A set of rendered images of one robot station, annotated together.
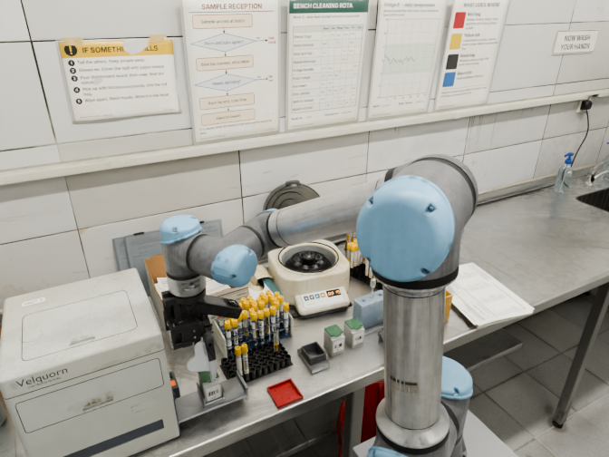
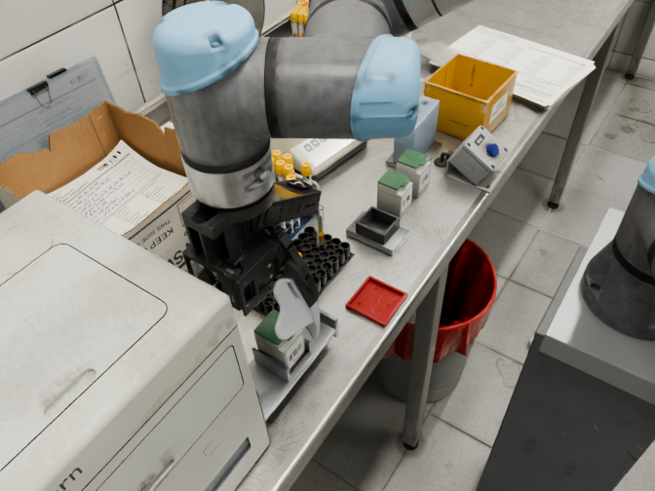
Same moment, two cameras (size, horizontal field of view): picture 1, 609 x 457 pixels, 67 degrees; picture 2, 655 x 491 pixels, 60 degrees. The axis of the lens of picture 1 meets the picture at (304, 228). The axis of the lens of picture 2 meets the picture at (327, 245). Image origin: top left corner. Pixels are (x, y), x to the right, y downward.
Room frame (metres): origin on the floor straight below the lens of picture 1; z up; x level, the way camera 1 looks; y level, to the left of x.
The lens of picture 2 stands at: (0.38, 0.33, 1.55)
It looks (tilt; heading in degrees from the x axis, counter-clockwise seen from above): 46 degrees down; 335
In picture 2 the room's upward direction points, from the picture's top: 4 degrees counter-clockwise
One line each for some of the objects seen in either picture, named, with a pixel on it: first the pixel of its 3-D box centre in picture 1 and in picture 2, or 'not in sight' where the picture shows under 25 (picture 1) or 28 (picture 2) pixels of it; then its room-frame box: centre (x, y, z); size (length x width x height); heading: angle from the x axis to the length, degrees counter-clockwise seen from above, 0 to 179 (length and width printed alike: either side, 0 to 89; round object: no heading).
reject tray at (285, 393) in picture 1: (285, 393); (376, 300); (0.83, 0.05, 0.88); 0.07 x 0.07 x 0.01; 28
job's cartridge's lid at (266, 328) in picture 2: (208, 374); (277, 328); (0.79, 0.22, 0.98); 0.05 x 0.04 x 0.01; 28
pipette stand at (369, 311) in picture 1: (371, 311); (415, 133); (1.10, -0.20, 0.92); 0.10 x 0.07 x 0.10; 120
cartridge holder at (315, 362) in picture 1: (313, 354); (377, 228); (0.95, -0.02, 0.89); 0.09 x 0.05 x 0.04; 27
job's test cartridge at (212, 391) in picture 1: (210, 385); (280, 343); (0.79, 0.22, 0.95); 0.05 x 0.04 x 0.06; 28
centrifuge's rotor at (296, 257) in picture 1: (308, 264); not in sight; (1.30, -0.01, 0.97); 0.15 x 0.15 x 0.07
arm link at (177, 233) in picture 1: (183, 247); (218, 87); (0.78, 0.23, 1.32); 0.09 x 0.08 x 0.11; 58
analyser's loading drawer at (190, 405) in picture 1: (201, 397); (272, 367); (0.78, 0.24, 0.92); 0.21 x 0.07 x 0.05; 118
